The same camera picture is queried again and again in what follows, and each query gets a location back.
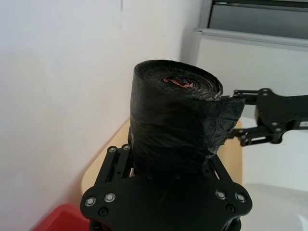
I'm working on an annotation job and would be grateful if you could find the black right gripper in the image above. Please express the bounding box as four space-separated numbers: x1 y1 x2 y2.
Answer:
222 88 308 147

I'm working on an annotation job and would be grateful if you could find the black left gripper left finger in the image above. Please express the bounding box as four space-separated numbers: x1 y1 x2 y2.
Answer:
95 127 136 188

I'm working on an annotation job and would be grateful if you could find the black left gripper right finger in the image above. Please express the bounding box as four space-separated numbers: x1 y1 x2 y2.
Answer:
199 154 233 182

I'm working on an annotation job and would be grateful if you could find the black trash bag roll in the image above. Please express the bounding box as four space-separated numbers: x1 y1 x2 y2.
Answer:
129 59 245 174

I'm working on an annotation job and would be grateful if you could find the white partition panel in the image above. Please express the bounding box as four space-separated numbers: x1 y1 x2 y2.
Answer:
192 27 308 187

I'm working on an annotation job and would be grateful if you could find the white plastic tub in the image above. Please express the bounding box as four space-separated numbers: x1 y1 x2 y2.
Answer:
242 183 308 231

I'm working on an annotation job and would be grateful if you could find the red plastic bin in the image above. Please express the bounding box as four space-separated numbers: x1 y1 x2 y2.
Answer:
30 203 90 231

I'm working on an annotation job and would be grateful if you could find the grey window frame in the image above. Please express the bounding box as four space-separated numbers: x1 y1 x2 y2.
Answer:
197 0 308 39

